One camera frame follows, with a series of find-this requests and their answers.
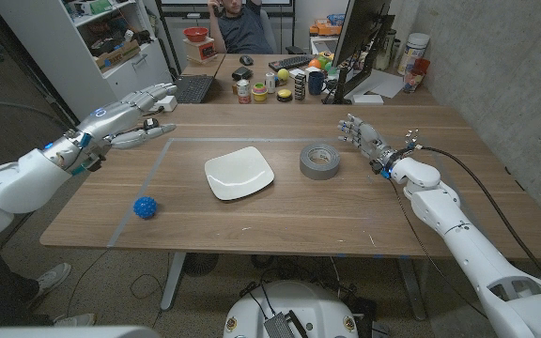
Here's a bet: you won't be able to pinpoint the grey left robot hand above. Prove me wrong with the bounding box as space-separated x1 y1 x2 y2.
42 83 178 176

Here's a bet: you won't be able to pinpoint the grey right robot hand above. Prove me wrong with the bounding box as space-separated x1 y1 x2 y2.
337 114 421 180

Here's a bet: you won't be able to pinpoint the blue spiky stress ball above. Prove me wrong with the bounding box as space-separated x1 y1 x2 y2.
132 195 159 221

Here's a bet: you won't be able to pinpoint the white square paper plate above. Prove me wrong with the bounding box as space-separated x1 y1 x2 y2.
204 146 275 202

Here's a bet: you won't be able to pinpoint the flat white box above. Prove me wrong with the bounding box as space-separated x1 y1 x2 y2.
351 94 385 105

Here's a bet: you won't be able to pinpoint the white paper sheets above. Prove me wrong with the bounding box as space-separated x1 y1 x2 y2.
345 69 406 100

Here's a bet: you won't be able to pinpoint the brown cardboard box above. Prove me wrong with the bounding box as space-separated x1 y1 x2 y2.
94 39 143 71

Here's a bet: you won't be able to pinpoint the white shelving cabinet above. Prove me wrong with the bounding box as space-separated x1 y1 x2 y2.
0 0 174 146

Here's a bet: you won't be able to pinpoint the patterned cup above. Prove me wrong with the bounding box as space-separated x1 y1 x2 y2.
402 69 425 94

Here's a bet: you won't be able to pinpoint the dark blue mug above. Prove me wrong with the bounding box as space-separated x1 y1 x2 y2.
307 70 329 97

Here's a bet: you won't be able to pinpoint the black laptop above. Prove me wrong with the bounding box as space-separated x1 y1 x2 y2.
171 52 227 104

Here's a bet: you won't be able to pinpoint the black and white block tower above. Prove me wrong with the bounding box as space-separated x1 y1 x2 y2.
294 72 307 101

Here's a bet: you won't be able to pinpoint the white canister with lid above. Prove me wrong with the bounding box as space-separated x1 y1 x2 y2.
396 32 431 76

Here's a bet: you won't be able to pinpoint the black keyboard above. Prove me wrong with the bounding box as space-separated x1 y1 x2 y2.
268 54 317 72

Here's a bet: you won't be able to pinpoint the black computer monitor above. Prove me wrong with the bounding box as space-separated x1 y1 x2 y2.
321 0 396 105

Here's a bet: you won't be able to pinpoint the wooden box with red panel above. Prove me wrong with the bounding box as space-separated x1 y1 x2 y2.
183 37 218 65

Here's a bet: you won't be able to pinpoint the wooden desk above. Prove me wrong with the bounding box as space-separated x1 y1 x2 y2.
180 52 439 106

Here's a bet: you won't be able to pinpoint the orange case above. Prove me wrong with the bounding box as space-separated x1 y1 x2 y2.
308 18 345 38

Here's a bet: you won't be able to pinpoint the red bowl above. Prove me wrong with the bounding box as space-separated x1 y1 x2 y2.
182 26 209 43

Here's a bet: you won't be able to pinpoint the black pouch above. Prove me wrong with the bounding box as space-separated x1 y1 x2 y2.
231 66 255 82

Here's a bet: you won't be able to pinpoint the grey office chair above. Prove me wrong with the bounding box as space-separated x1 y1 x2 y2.
258 8 281 54

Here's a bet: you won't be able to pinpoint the grey metal table leg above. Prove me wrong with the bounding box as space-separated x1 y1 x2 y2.
160 252 187 311
397 257 429 321

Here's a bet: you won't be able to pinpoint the seated person in dark shirt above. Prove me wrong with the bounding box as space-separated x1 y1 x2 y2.
207 0 275 55

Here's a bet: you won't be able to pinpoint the person in white sneakers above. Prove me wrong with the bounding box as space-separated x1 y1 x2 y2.
0 253 97 329

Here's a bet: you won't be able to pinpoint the white robot torso base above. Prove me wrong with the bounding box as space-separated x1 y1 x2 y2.
223 280 360 338

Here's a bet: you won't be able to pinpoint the grey duct tape roll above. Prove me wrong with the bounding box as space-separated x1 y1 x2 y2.
299 143 342 181

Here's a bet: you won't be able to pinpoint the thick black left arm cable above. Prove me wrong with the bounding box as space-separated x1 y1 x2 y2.
0 100 75 135

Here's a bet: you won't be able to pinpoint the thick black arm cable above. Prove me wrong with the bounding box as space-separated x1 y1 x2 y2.
0 100 75 135
418 145 541 286

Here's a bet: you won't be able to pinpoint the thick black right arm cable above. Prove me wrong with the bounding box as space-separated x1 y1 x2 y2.
418 145 541 286

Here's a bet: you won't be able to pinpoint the whiteboard with black frame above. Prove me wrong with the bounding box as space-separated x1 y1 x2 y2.
155 0 298 20

